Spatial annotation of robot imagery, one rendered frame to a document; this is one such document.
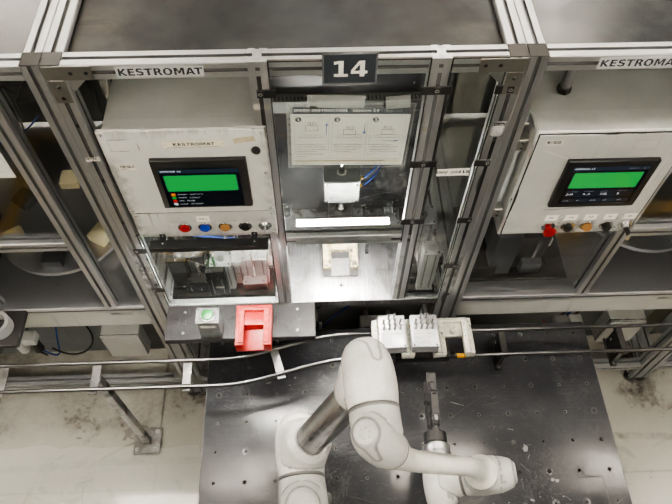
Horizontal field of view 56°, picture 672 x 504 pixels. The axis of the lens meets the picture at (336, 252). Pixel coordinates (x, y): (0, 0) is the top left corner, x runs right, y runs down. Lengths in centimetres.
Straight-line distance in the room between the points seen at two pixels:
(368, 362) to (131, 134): 82
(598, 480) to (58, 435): 235
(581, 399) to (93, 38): 204
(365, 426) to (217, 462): 97
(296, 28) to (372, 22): 18
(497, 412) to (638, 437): 108
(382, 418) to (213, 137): 80
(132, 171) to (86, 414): 180
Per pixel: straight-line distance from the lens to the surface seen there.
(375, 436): 154
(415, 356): 236
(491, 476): 204
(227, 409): 246
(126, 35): 164
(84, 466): 327
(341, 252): 241
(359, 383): 161
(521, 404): 254
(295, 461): 211
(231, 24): 162
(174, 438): 319
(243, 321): 228
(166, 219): 194
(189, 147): 168
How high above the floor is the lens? 298
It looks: 57 degrees down
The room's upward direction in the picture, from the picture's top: 1 degrees clockwise
